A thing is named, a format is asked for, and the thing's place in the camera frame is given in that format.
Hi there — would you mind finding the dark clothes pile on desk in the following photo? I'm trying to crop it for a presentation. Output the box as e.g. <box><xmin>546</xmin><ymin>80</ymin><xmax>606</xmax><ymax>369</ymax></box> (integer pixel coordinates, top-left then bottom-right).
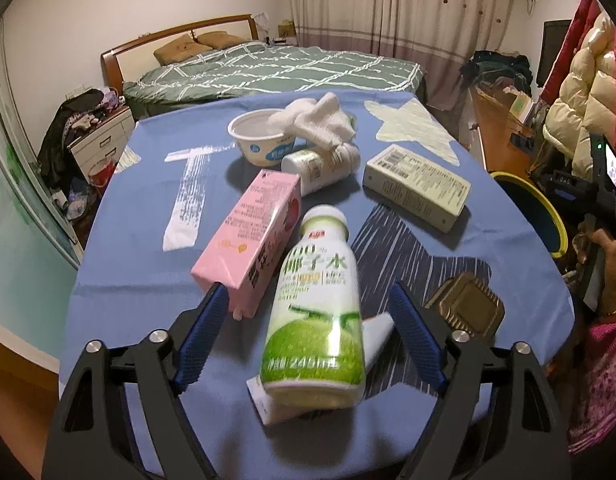
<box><xmin>460</xmin><ymin>51</ymin><xmax>533</xmax><ymax>96</ymax></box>

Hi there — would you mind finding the brown pillow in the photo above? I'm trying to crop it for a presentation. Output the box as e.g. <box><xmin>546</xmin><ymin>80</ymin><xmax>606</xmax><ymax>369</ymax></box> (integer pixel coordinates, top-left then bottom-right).
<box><xmin>154</xmin><ymin>36</ymin><xmax>212</xmax><ymax>66</ymax></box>
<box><xmin>197</xmin><ymin>31</ymin><xmax>249</xmax><ymax>51</ymax></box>

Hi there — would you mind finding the dark clothes heap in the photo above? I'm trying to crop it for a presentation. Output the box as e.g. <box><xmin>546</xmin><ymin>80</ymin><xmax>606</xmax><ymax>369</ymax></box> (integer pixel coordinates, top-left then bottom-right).
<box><xmin>38</xmin><ymin>87</ymin><xmax>121</xmax><ymax>191</ymax></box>

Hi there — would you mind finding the blue printed tablecloth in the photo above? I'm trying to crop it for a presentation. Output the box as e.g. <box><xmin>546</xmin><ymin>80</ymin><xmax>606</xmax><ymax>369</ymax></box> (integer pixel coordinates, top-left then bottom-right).
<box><xmin>60</xmin><ymin>90</ymin><xmax>576</xmax><ymax>480</ymax></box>

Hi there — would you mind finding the white paper bowl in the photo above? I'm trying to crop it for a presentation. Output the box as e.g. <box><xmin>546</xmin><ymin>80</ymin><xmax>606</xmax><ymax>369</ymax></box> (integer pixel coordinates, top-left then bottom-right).
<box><xmin>228</xmin><ymin>109</ymin><xmax>301</xmax><ymax>167</ymax></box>

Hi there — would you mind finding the wooden headboard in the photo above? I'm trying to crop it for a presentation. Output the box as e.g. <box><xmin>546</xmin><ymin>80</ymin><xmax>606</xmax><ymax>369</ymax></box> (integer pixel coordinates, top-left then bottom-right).
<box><xmin>100</xmin><ymin>14</ymin><xmax>261</xmax><ymax>92</ymax></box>

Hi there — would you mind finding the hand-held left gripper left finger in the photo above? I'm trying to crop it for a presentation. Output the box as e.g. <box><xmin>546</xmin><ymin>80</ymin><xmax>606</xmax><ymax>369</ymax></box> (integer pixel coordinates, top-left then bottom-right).
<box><xmin>45</xmin><ymin>282</ymin><xmax>233</xmax><ymax>480</ymax></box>

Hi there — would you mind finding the wooden desk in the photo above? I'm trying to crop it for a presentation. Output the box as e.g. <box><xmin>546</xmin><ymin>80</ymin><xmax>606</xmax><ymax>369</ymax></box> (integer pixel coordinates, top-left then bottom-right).
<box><xmin>468</xmin><ymin>82</ymin><xmax>545</xmax><ymax>177</ymax></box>

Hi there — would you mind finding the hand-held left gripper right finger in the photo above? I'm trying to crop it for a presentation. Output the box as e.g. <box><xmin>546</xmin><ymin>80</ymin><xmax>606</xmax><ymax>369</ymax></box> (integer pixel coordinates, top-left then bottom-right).
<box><xmin>389</xmin><ymin>281</ymin><xmax>573</xmax><ymax>480</ymax></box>

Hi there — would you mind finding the yellow rimmed blue trash bin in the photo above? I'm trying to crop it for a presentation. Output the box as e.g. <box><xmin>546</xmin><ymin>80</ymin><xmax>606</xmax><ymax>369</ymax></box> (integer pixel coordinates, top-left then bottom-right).
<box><xmin>489</xmin><ymin>171</ymin><xmax>569</xmax><ymax>260</ymax></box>

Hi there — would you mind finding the red jacket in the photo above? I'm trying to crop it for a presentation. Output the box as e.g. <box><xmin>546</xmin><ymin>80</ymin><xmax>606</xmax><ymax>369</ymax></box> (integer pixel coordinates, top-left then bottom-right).
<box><xmin>568</xmin><ymin>0</ymin><xmax>605</xmax><ymax>92</ymax></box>

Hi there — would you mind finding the black monitor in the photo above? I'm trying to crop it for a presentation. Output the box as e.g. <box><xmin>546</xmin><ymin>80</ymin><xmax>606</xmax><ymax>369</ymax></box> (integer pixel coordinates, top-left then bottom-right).
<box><xmin>536</xmin><ymin>20</ymin><xmax>573</xmax><ymax>88</ymax></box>

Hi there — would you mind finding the person's right forearm pink sleeve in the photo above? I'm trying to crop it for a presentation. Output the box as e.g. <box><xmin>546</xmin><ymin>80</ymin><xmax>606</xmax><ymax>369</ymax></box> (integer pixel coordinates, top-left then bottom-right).
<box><xmin>568</xmin><ymin>305</ymin><xmax>616</xmax><ymax>457</ymax></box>

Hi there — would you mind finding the brown plastic tray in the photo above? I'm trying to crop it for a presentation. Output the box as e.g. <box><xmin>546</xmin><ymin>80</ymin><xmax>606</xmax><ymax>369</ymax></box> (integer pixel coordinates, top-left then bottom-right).
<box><xmin>424</xmin><ymin>272</ymin><xmax>506</xmax><ymax>337</ymax></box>

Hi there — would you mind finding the person's right hand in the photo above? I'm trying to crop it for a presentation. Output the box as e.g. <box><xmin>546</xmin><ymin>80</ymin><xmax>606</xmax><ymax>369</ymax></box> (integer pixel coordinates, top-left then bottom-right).
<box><xmin>588</xmin><ymin>227</ymin><xmax>616</xmax><ymax>317</ymax></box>

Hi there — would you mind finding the bed with green checked blanket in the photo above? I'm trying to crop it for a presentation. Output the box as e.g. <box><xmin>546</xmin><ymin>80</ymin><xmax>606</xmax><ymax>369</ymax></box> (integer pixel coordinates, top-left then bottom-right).
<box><xmin>122</xmin><ymin>44</ymin><xmax>425</xmax><ymax>111</ymax></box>

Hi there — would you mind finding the white pill bottle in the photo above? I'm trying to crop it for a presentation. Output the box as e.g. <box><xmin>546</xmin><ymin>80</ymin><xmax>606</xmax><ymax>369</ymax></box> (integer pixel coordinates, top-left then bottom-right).
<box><xmin>281</xmin><ymin>142</ymin><xmax>361</xmax><ymax>196</ymax></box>

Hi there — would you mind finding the white tissue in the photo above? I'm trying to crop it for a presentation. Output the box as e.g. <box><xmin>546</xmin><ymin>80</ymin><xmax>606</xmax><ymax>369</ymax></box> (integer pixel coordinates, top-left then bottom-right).
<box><xmin>268</xmin><ymin>92</ymin><xmax>357</xmax><ymax>148</ymax></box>

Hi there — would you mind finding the white nightstand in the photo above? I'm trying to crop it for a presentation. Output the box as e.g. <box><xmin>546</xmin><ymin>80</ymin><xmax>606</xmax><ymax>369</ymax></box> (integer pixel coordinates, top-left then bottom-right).
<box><xmin>68</xmin><ymin>106</ymin><xmax>136</xmax><ymax>186</ymax></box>

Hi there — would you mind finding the cream puffer jacket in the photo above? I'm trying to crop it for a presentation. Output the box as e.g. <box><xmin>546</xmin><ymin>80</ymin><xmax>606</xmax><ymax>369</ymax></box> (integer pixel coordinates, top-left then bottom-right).
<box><xmin>542</xmin><ymin>12</ymin><xmax>616</xmax><ymax>181</ymax></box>

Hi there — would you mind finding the beige cardboard box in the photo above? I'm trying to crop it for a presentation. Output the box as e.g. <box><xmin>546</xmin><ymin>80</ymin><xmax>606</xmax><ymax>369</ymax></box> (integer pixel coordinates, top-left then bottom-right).
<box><xmin>363</xmin><ymin>144</ymin><xmax>473</xmax><ymax>233</ymax></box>

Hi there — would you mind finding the pink milk carton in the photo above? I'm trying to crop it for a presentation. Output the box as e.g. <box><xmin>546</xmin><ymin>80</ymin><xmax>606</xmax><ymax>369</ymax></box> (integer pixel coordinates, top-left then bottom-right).
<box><xmin>190</xmin><ymin>168</ymin><xmax>303</xmax><ymax>320</ymax></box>

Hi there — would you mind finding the green and white drink bottle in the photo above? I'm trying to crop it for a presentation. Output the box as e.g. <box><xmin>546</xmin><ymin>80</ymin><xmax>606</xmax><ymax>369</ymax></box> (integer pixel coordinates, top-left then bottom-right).
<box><xmin>259</xmin><ymin>205</ymin><xmax>365</xmax><ymax>407</ymax></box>

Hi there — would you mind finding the striped beige curtain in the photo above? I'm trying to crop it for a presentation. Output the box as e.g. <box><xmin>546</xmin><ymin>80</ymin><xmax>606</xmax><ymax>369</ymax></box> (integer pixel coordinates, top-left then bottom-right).
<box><xmin>287</xmin><ymin>0</ymin><xmax>520</xmax><ymax>111</ymax></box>

